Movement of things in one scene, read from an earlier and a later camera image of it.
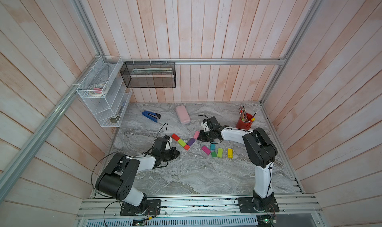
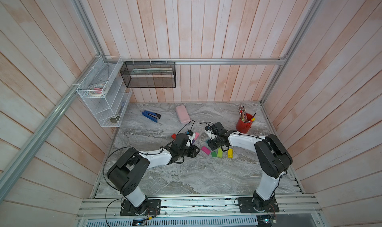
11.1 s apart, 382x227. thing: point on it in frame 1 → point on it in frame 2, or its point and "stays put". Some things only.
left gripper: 173,151 → 193,151
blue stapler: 151,115 stays put
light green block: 220,154 stays put
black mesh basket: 149,74 stays put
